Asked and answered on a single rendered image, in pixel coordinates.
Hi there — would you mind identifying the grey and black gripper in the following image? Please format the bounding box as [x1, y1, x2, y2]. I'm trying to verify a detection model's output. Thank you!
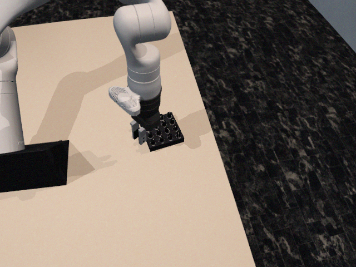
[108, 74, 162, 145]

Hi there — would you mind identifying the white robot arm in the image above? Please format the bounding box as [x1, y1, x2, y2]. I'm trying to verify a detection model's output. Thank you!
[0, 0, 171, 154]

